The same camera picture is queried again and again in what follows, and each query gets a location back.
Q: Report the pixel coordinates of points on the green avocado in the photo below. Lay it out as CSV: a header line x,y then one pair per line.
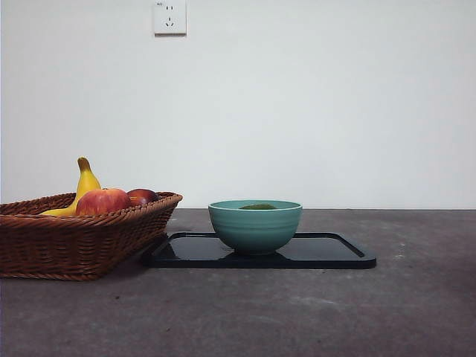
x,y
258,207

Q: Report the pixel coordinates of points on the teal ceramic bowl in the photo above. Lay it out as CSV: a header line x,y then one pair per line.
x,y
254,230

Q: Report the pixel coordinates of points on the dark red plum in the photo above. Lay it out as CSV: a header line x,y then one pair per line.
x,y
143,196

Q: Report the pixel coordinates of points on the dark teal rectangular tray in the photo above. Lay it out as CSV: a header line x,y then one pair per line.
x,y
327,253

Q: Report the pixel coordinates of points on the red yellow apple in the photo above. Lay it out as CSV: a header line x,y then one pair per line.
x,y
100,202

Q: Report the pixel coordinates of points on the yellow banana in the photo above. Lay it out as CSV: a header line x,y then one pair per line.
x,y
88,178

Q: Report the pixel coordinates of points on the brown wicker basket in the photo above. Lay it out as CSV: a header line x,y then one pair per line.
x,y
74,245

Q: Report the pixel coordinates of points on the white wall socket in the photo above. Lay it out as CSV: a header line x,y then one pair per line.
x,y
170,18

